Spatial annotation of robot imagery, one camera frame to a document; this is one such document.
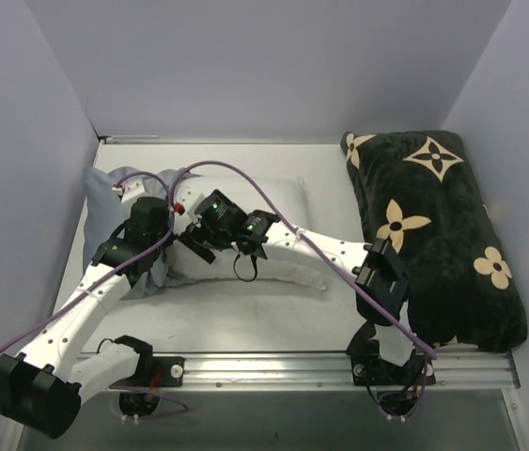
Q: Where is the grey pillowcase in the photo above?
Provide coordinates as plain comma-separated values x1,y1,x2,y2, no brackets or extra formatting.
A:
83,166,194,300

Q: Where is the white pillow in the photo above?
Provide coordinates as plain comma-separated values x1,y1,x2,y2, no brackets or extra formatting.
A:
163,174,329,292

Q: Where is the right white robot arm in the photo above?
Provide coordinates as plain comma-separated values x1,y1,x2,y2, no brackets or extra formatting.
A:
174,189,436,384

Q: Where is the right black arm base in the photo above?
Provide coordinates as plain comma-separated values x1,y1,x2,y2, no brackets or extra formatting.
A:
346,323,435,388

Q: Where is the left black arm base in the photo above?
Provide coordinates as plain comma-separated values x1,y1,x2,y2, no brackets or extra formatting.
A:
114,335,185,390

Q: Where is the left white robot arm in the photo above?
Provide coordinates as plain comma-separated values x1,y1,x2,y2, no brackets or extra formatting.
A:
0,196,171,439

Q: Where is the black floral plush pillow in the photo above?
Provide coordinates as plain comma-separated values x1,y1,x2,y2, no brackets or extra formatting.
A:
340,131,528,353

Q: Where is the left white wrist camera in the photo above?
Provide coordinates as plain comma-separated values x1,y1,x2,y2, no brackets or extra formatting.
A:
112,176,148,205

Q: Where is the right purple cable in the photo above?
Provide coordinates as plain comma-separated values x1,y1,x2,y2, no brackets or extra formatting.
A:
167,160,439,362

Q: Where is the aluminium front rail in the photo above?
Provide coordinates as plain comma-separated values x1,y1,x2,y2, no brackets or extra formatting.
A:
160,349,520,392

